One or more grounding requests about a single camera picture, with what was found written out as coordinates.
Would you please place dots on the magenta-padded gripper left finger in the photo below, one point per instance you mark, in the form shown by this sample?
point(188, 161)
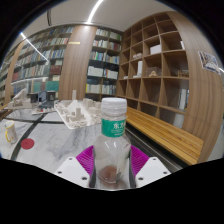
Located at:
point(80, 165)

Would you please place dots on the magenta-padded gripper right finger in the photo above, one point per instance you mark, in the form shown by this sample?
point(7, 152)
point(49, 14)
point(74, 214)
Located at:
point(143, 165)

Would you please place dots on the clear plastic bottle green label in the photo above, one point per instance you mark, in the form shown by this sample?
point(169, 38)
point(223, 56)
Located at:
point(111, 156)

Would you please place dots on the wooden slatted bench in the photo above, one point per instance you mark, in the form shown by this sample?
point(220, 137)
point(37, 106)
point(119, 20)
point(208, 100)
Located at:
point(163, 131)

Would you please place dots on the white city architectural model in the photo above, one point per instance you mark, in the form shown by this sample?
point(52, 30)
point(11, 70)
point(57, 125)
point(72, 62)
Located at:
point(76, 113)

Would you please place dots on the flat round red coaster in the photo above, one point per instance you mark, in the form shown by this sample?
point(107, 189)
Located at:
point(27, 143)

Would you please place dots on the flat white site model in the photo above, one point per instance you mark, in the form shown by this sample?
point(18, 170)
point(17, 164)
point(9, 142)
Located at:
point(43, 110)

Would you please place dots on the dark grey building model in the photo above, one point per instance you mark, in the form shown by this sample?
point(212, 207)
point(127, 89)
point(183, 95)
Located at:
point(43, 96)

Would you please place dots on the white sloped building model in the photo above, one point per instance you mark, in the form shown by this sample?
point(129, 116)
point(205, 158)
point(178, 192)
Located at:
point(19, 100)

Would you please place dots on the wooden cubby shelf unit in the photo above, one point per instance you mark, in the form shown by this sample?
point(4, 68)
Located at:
point(153, 76)

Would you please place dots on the straight ceiling light strip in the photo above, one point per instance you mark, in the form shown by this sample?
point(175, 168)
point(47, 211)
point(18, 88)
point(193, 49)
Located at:
point(94, 11)

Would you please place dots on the wall bookshelf with books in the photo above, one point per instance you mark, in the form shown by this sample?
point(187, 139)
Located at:
point(43, 63)

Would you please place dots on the wall poster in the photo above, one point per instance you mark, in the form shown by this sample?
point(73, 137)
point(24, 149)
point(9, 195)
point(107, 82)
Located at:
point(209, 62)

